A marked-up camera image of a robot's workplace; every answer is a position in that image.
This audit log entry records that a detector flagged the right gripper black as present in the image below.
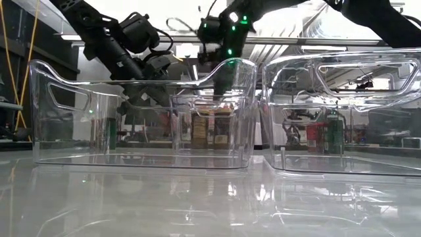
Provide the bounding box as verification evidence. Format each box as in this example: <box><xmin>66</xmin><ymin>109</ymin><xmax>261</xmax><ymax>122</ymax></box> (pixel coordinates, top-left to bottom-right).
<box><xmin>213</xmin><ymin>59</ymin><xmax>240</xmax><ymax>101</ymax></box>

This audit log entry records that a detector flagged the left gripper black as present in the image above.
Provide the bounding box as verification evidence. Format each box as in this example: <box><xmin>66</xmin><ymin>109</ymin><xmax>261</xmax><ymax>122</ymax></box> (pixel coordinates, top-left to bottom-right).
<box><xmin>133</xmin><ymin>54</ymin><xmax>174</xmax><ymax>111</ymax></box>

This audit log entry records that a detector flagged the clear plastic bin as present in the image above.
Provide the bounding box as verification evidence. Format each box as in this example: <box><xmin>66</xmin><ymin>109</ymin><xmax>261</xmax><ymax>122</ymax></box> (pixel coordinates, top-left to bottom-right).
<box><xmin>262</xmin><ymin>48</ymin><xmax>421</xmax><ymax>177</ymax></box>
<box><xmin>28</xmin><ymin>58</ymin><xmax>258</xmax><ymax>169</ymax></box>
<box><xmin>170</xmin><ymin>93</ymin><xmax>260</xmax><ymax>155</ymax></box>

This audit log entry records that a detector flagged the black lid green pepper tin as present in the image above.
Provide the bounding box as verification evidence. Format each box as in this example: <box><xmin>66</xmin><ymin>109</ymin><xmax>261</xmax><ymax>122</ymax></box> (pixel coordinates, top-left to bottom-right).
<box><xmin>324</xmin><ymin>113</ymin><xmax>345</xmax><ymax>155</ymax></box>
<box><xmin>108</xmin><ymin>117</ymin><xmax>118</xmax><ymax>151</ymax></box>

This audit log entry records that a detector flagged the white box ceiling fixture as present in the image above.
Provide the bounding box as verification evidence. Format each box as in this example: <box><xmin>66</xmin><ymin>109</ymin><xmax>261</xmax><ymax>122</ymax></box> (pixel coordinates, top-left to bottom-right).
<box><xmin>176</xmin><ymin>43</ymin><xmax>201</xmax><ymax>60</ymax></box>

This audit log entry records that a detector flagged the glossy white table sheet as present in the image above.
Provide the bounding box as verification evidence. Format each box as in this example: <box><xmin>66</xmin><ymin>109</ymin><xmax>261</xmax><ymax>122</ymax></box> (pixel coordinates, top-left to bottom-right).
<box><xmin>0</xmin><ymin>147</ymin><xmax>421</xmax><ymax>237</ymax></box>

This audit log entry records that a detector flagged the long overhead light bar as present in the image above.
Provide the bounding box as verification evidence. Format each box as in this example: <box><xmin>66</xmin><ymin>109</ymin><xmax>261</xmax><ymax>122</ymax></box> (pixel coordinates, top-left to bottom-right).
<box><xmin>61</xmin><ymin>32</ymin><xmax>421</xmax><ymax>47</ymax></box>

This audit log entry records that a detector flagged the grey desk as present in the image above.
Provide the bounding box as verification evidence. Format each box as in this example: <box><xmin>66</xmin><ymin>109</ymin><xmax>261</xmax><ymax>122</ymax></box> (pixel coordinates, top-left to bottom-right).
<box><xmin>0</xmin><ymin>95</ymin><xmax>24</xmax><ymax>111</ymax></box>

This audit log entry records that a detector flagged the black lit computer case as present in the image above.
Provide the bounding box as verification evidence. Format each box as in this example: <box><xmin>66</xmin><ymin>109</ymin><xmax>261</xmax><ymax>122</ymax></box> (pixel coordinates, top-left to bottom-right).
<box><xmin>367</xmin><ymin>108</ymin><xmax>421</xmax><ymax>147</ymax></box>

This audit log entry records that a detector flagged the grey hanging ceiling fixture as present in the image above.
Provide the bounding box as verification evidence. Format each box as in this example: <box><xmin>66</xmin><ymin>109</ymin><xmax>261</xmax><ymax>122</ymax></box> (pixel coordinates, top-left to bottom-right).
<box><xmin>390</xmin><ymin>1</ymin><xmax>406</xmax><ymax>14</ymax></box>

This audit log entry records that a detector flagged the yellow cable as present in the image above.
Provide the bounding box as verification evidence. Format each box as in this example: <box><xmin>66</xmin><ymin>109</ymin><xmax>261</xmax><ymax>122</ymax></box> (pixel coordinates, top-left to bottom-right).
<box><xmin>0</xmin><ymin>0</ymin><xmax>40</xmax><ymax>142</ymax></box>

